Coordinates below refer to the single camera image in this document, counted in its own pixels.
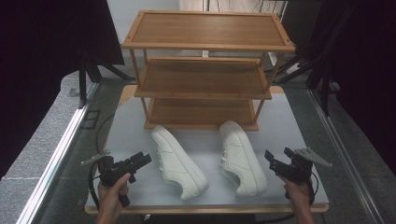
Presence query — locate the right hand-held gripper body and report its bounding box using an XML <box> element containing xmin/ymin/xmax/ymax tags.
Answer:
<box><xmin>269</xmin><ymin>147</ymin><xmax>332</xmax><ymax>184</ymax></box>

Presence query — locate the dark floor socket cover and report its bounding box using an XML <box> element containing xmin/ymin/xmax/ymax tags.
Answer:
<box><xmin>80</xmin><ymin>109</ymin><xmax>101</xmax><ymax>131</ymax></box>

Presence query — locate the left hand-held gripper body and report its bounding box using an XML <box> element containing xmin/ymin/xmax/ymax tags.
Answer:
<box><xmin>81</xmin><ymin>149</ymin><xmax>138</xmax><ymax>208</ymax></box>

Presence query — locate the white sneaker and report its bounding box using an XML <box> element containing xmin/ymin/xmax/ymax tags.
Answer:
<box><xmin>150</xmin><ymin>124</ymin><xmax>210</xmax><ymax>202</ymax></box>
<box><xmin>219</xmin><ymin>119</ymin><xmax>268</xmax><ymax>198</ymax></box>

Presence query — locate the black curtain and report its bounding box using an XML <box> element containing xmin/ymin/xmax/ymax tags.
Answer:
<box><xmin>0</xmin><ymin>0</ymin><xmax>126</xmax><ymax>180</ymax></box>
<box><xmin>306</xmin><ymin>0</ymin><xmax>396</xmax><ymax>175</ymax></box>

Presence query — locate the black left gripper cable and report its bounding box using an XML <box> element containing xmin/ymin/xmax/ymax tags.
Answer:
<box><xmin>88</xmin><ymin>161</ymin><xmax>105</xmax><ymax>210</ymax></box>

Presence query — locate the thin black floor cable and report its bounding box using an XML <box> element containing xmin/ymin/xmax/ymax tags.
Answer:
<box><xmin>95</xmin><ymin>113</ymin><xmax>116</xmax><ymax>155</ymax></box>

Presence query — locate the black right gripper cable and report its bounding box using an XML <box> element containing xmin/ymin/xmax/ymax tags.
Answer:
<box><xmin>307</xmin><ymin>170</ymin><xmax>320</xmax><ymax>207</ymax></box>

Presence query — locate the aluminium floor rail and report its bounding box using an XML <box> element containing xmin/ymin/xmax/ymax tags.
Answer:
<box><xmin>16</xmin><ymin>82</ymin><xmax>100</xmax><ymax>224</ymax></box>
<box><xmin>306</xmin><ymin>88</ymin><xmax>387</xmax><ymax>224</ymax></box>

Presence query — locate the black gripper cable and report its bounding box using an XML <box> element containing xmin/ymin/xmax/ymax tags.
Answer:
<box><xmin>307</xmin><ymin>170</ymin><xmax>320</xmax><ymax>207</ymax></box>
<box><xmin>88</xmin><ymin>161</ymin><xmax>105</xmax><ymax>210</ymax></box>

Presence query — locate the black metal stand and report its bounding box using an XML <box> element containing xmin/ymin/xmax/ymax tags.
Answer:
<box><xmin>78</xmin><ymin>46</ymin><xmax>136</xmax><ymax>110</ymax></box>
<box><xmin>275</xmin><ymin>0</ymin><xmax>359</xmax><ymax>117</ymax></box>

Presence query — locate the person's left hand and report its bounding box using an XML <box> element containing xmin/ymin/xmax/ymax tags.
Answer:
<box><xmin>97</xmin><ymin>172</ymin><xmax>132</xmax><ymax>216</ymax></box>

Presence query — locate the person's right hand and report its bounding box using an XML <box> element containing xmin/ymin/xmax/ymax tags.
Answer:
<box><xmin>277</xmin><ymin>175</ymin><xmax>312</xmax><ymax>213</ymax></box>

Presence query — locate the three-tier wooden shoe rack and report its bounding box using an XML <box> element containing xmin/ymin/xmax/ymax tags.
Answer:
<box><xmin>120</xmin><ymin>9</ymin><xmax>296</xmax><ymax>132</ymax></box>

